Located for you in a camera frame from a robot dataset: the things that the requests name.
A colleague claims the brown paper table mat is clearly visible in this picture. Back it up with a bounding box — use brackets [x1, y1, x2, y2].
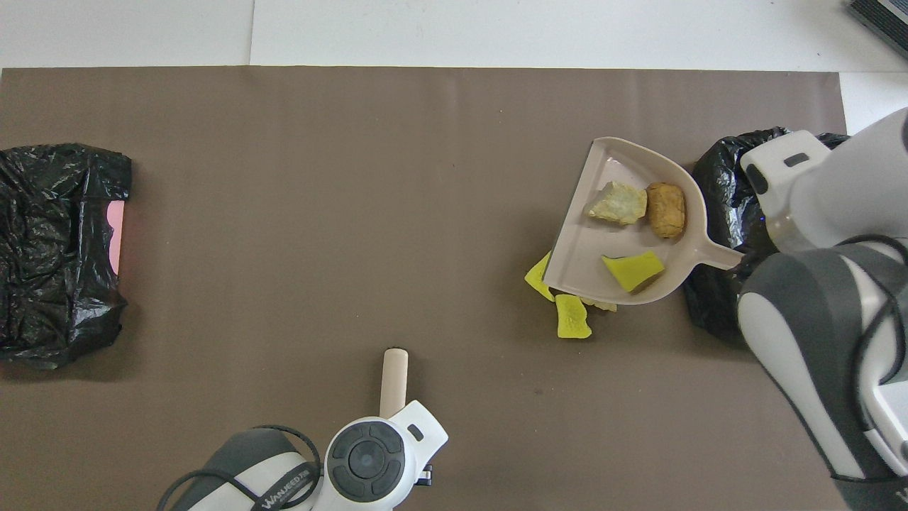
[0, 66, 892, 511]

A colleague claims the pale jagged sponge scrap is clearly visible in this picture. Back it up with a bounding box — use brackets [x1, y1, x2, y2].
[586, 181, 648, 226]

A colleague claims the black bag over pink bin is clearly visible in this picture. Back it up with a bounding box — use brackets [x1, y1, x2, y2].
[0, 143, 133, 370]

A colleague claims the beige handled black bristle brush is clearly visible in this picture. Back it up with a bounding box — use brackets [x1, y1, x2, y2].
[379, 348, 410, 419]

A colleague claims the black bag lined bin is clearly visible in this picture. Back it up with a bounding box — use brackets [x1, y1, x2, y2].
[682, 126, 852, 350]

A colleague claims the brown oval sponge lump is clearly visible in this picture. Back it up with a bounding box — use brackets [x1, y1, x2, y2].
[646, 182, 687, 239]

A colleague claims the beige plastic dustpan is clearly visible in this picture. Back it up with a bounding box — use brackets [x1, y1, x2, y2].
[543, 136, 746, 306]

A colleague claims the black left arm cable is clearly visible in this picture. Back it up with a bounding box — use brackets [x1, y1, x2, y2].
[156, 424, 323, 511]

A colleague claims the green and yellow sponge scrap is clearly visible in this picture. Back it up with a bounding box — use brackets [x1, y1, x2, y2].
[602, 250, 666, 293]

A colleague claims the dark grey ribbed device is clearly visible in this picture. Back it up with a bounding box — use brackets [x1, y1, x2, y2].
[846, 0, 908, 59]

